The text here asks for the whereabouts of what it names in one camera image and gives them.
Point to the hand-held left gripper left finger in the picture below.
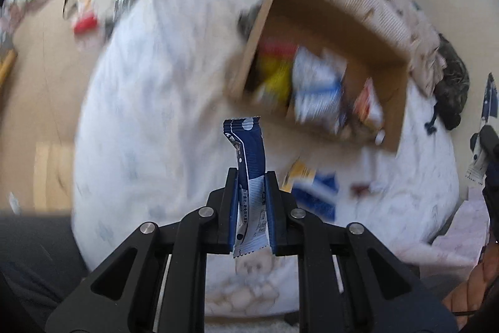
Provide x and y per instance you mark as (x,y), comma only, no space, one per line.
(232,216)

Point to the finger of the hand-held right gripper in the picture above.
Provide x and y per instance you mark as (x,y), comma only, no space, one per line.
(485,142)

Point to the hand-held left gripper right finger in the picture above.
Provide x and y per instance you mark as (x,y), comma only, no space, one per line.
(273,216)

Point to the navy and white stick packet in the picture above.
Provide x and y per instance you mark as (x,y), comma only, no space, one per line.
(490,99)
(251,161)

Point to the white and red snack packet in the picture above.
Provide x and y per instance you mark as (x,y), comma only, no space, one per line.
(368,106)

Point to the white and blue snack packet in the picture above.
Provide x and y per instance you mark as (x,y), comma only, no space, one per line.
(315,91)

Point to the yellow snack packet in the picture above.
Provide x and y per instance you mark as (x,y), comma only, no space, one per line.
(276,81)

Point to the brown cardboard box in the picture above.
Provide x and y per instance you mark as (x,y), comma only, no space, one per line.
(335,24)

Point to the person's right hand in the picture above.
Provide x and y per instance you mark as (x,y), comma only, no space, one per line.
(467,294)

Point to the pink printed blanket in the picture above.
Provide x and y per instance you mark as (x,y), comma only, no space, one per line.
(460,235)

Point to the blue snack packet white stripe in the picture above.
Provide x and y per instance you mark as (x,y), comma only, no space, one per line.
(315,200)

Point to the orange beige snack packet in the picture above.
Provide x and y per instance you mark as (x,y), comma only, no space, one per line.
(298,175)

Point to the brown and white snack wrapper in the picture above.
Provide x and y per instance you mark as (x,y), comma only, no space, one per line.
(360,188)

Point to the white floral bed sheet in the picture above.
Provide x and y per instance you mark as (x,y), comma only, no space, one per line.
(156,122)

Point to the person's grey trouser leg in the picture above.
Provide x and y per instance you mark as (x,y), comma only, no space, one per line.
(35,262)

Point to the red floor item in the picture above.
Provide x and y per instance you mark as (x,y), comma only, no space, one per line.
(84,23)

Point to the wooden stick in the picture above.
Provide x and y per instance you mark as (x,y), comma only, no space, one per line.
(6,67)

